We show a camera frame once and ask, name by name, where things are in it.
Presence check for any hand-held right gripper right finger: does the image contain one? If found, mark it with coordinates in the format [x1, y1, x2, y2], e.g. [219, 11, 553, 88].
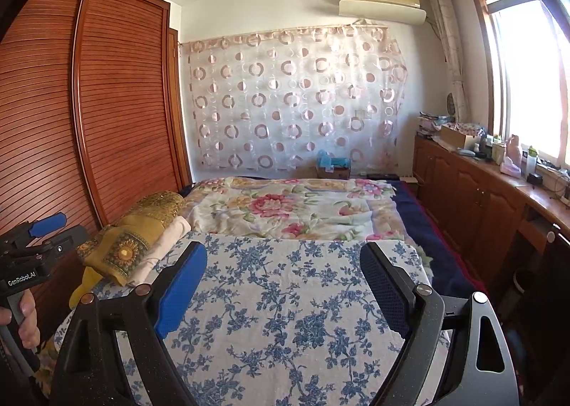
[359, 242, 522, 406]

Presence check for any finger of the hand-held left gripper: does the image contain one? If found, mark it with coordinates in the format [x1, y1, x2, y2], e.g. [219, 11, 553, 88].
[0, 211, 68, 251]
[40, 225, 90, 262]

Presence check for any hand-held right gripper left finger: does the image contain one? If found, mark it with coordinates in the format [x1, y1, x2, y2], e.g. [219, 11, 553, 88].
[50, 240, 209, 406]

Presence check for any mustard patterned shirt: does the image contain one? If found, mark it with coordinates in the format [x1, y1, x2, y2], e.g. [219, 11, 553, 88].
[77, 191, 185, 286]

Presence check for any person's left hand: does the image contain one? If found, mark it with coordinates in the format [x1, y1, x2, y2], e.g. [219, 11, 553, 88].
[0, 288, 42, 350]

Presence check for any yellow garment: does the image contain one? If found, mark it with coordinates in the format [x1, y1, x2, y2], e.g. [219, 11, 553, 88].
[69, 267, 106, 309]

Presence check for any cream folded garment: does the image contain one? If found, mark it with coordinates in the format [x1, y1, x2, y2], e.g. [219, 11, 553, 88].
[128, 215, 192, 286]

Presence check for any navy blanket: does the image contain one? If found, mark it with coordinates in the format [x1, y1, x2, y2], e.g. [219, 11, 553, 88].
[387, 180, 486, 300]

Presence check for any blue floral bed sheet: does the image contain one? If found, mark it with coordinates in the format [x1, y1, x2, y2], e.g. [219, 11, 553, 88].
[36, 230, 451, 406]

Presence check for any person's dark clothing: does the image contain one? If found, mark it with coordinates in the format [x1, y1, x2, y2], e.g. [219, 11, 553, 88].
[0, 335, 51, 406]

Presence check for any low wooden cabinet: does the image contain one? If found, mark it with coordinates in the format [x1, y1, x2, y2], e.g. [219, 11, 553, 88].
[412, 134, 570, 282]

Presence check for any brown cardboard box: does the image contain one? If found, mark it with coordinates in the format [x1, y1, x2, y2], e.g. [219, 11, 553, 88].
[316, 166, 352, 180]

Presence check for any wooden slatted wardrobe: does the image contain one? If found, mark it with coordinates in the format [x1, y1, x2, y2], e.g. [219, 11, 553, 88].
[0, 0, 193, 344]

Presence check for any dark chair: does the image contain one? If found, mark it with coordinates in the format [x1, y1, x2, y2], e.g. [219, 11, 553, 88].
[530, 234, 570, 406]

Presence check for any pink tissue pack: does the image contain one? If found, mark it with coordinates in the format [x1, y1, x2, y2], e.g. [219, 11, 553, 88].
[499, 134, 523, 176]

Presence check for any circle-patterned sheer curtain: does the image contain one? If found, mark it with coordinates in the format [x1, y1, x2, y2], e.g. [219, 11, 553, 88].
[178, 25, 409, 173]

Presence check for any beige window curtain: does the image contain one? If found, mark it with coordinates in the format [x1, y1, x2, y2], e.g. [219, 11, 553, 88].
[425, 0, 471, 124]

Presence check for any wooden framed window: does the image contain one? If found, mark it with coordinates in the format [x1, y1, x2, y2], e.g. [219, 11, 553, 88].
[474, 0, 570, 166]

